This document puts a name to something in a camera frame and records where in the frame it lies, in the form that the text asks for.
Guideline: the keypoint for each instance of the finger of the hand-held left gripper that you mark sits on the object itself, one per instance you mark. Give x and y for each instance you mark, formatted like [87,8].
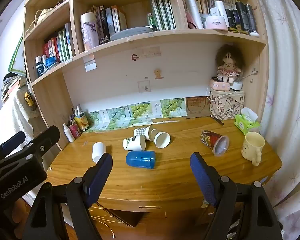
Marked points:
[12,140]
[43,138]

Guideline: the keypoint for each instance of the clear adhesive hook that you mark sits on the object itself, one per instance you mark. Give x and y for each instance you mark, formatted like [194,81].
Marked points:
[145,86]

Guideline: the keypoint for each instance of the green framed poster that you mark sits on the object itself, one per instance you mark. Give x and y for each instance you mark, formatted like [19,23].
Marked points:
[15,60]

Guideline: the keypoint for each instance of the wooden bookshelf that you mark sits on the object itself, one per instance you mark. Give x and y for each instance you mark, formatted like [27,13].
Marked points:
[52,100]

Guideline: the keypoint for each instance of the grape print paper pack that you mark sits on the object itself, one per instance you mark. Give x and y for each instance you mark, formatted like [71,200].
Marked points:
[96,121]
[118,117]
[171,107]
[139,111]

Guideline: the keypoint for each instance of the white brown-rimmed paper cup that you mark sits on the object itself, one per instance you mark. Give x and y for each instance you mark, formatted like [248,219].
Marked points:
[161,139]

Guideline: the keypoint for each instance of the pink white cream jar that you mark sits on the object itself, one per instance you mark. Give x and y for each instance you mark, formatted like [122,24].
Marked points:
[217,22]

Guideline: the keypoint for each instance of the row of grey books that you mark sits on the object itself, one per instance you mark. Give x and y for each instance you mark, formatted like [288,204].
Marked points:
[110,21]

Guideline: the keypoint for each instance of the red patterned clear-rimmed cup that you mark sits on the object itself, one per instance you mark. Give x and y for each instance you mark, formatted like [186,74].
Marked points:
[212,140]

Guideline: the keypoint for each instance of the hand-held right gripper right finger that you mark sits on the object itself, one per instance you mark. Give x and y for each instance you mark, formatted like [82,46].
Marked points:
[202,177]

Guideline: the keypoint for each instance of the white round device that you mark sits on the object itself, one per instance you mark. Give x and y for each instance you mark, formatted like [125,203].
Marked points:
[236,86]

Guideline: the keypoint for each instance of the white floral cylinder flask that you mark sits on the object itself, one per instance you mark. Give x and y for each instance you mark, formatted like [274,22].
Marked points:
[88,31]

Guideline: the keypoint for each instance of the white grey paper label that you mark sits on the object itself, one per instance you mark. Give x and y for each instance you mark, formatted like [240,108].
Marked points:
[90,63]

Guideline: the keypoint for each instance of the white lace cloth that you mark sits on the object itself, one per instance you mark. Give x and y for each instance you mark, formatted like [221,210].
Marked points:
[13,116]

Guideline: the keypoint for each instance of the patterned fabric storage box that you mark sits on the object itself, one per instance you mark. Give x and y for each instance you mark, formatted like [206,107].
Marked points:
[226,106]

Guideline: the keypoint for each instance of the row of pale-spined books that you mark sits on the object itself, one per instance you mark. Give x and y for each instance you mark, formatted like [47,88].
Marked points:
[207,3]

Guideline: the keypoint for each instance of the pink box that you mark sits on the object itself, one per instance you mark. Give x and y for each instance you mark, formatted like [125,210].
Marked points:
[220,85]

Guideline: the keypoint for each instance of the small white jar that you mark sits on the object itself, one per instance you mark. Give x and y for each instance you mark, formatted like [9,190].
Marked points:
[254,34]

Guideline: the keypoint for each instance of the dark glass bottle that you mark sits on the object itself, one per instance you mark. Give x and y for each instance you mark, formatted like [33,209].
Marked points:
[39,67]

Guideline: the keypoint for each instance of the checkered paper cup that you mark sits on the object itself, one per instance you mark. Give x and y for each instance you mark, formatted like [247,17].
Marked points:
[142,132]

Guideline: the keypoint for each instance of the row of red green books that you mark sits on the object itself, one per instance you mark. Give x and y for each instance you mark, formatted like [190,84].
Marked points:
[58,45]

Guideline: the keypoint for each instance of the green tissue pack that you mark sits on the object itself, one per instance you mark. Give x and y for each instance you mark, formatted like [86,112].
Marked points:
[247,123]

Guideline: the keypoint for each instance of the small plain white cup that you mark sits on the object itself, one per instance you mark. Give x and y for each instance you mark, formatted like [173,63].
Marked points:
[98,151]

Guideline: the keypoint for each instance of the brown-haired plush doll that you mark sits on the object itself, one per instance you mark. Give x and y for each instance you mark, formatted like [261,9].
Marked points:
[227,62]

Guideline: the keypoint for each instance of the grey cushion pad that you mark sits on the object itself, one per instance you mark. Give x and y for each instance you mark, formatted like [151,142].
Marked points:
[131,33]

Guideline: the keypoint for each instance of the yellow toy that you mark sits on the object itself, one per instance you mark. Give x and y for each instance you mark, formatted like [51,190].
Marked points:
[29,100]

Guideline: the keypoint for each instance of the yellow orange bottle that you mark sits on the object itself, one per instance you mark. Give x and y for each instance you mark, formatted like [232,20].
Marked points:
[81,122]

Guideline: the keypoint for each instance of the wooden wall hook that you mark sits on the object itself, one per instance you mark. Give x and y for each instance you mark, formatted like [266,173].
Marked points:
[158,74]

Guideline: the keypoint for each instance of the black pen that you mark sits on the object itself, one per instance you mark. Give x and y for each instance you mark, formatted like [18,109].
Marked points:
[217,120]

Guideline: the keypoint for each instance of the stack of papers and books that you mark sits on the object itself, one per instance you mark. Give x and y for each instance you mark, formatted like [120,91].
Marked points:
[12,83]

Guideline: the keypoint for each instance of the brown wall sticker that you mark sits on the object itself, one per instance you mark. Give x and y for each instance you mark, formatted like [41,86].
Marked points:
[134,57]

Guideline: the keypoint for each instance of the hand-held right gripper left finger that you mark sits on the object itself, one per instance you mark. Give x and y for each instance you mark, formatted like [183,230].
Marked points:
[100,176]

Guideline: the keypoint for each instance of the cream ceramic mug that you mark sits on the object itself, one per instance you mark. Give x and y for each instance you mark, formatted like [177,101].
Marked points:
[251,147]

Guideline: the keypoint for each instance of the white floral curtain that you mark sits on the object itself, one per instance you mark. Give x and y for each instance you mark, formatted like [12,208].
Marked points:
[285,80]

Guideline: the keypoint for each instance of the blue jar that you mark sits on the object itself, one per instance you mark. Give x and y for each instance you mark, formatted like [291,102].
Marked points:
[51,61]

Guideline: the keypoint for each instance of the red pen holder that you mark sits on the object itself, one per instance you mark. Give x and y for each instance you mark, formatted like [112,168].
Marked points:
[75,130]

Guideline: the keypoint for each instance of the white plastic bottle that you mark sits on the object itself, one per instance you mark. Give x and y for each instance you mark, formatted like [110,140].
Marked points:
[69,133]

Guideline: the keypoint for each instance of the white plastic roll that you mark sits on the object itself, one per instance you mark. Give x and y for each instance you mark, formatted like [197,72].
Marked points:
[196,12]

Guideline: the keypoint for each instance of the blue plastic cup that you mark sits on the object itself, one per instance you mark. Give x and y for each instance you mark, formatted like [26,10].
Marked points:
[141,159]

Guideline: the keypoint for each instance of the black spray can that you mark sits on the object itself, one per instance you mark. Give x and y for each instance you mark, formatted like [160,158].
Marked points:
[240,16]
[250,17]

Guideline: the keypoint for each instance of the brown cartoon card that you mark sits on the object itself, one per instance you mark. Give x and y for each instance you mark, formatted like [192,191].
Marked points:
[196,106]

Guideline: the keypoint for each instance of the white leaf print paper cup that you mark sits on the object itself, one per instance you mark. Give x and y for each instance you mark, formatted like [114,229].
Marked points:
[134,143]

